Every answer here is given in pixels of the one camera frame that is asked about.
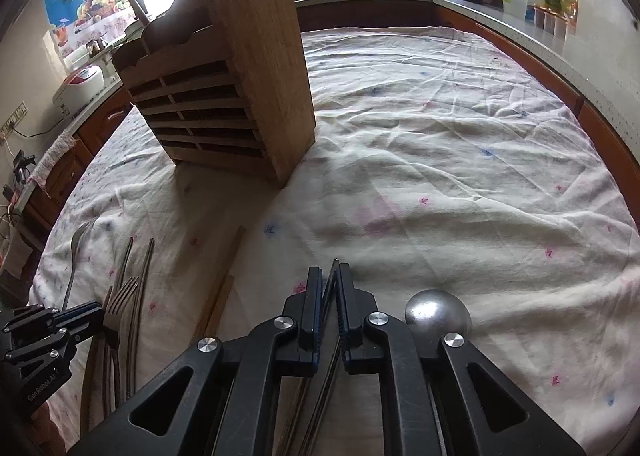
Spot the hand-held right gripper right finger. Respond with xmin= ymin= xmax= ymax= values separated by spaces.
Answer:
xmin=339 ymin=263 xmax=587 ymax=456

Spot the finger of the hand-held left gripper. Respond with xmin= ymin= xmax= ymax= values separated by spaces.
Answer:
xmin=0 ymin=301 xmax=105 ymax=337
xmin=5 ymin=322 xmax=101 ymax=366

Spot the metal fork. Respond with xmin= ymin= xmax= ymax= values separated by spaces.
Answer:
xmin=107 ymin=277 xmax=142 ymax=412
xmin=62 ymin=217 xmax=101 ymax=309

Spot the small black device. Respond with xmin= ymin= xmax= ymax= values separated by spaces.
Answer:
xmin=12 ymin=151 xmax=39 ymax=185

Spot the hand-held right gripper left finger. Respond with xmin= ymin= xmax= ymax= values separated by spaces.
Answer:
xmin=65 ymin=266 xmax=326 ymax=456

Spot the wall power outlet strip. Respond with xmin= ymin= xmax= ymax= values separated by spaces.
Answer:
xmin=0 ymin=106 xmax=29 ymax=135

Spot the metal ladle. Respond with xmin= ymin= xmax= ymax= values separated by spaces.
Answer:
xmin=404 ymin=288 xmax=474 ymax=343

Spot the floral white tablecloth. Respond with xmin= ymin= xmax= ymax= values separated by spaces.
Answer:
xmin=27 ymin=26 xmax=640 ymax=456

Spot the wooden utensil holder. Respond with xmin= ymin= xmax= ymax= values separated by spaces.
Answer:
xmin=111 ymin=0 xmax=317 ymax=189

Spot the pink knitted cloth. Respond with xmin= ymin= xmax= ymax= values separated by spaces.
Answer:
xmin=27 ymin=130 xmax=77 ymax=199

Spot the metal chopstick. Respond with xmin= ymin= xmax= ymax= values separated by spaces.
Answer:
xmin=116 ymin=237 xmax=135 ymax=289
xmin=127 ymin=237 xmax=156 ymax=402
xmin=295 ymin=260 xmax=342 ymax=456
xmin=300 ymin=336 xmax=346 ymax=456

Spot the pink white rice cooker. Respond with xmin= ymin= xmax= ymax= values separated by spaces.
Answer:
xmin=52 ymin=63 xmax=109 ymax=119

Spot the wooden chopstick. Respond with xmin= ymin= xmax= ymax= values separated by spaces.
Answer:
xmin=116 ymin=0 xmax=151 ymax=29
xmin=197 ymin=226 xmax=247 ymax=337
xmin=207 ymin=275 xmax=235 ymax=333

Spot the black power cable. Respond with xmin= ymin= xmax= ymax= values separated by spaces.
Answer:
xmin=5 ymin=108 xmax=69 ymax=139

